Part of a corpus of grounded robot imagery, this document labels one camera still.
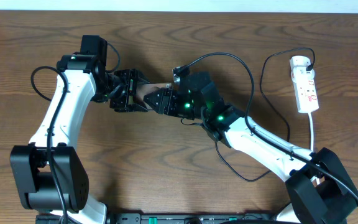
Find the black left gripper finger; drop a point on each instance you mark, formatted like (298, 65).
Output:
(139, 107)
(139, 77)

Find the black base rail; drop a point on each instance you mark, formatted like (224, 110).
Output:
(137, 218)

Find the galaxy smartphone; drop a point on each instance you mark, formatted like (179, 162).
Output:
(145, 89)

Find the white power strip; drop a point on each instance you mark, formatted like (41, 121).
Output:
(305, 90)

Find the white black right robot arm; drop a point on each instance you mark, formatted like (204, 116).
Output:
(319, 187)

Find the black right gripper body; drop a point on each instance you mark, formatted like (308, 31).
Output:
(182, 106)

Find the white usb charger adapter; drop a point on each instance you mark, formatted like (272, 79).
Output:
(300, 63)

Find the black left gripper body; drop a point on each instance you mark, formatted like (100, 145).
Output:
(120, 99)

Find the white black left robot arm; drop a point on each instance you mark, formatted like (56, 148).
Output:
(48, 173)

